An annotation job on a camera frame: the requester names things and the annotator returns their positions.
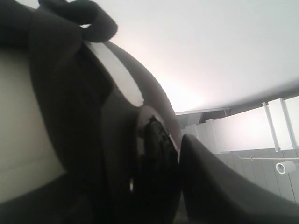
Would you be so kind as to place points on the white ceiling pipe rack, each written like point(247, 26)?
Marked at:
point(266, 129)

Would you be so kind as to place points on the black helmet with visor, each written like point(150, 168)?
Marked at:
point(87, 134)

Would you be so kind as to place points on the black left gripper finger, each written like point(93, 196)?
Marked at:
point(215, 194)

